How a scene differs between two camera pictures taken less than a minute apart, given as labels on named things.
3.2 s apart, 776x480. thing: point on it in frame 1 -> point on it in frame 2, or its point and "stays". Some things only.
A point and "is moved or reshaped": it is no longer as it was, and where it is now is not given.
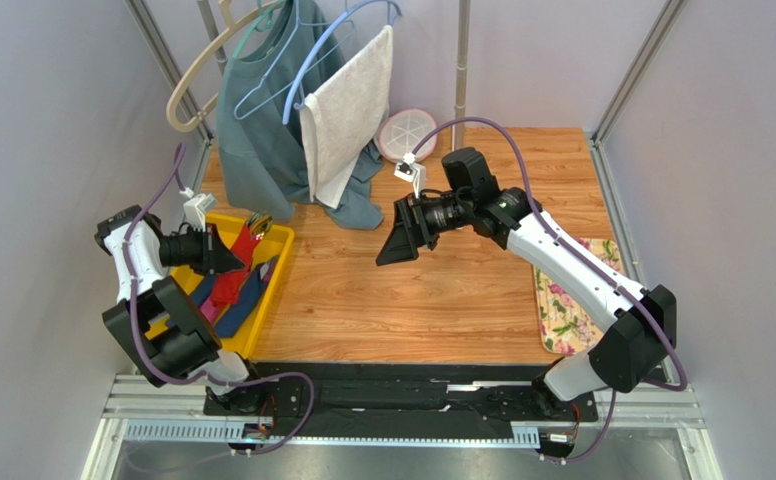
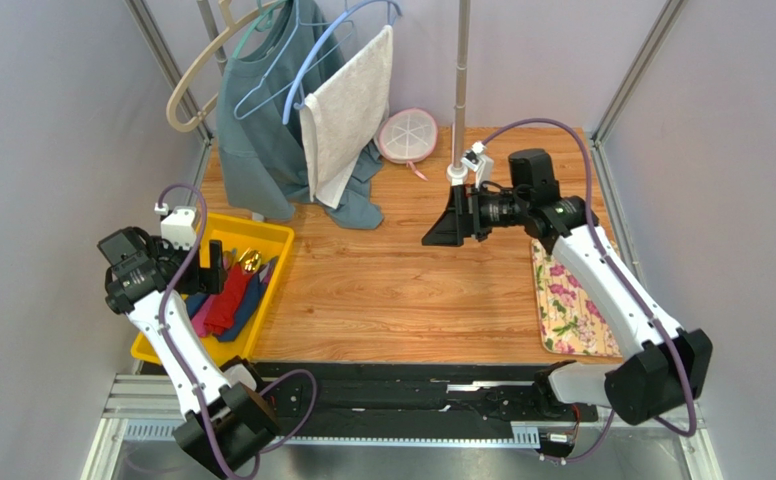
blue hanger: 396,12 stays
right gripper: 416,222 -> 467,215
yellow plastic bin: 277,242 stays
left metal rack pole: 212,32 stays
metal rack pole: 461,73 stays
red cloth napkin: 227,287 is moved or reshaped
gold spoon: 261,226 -> 251,259
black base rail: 400,399 stays
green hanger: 259,27 stays
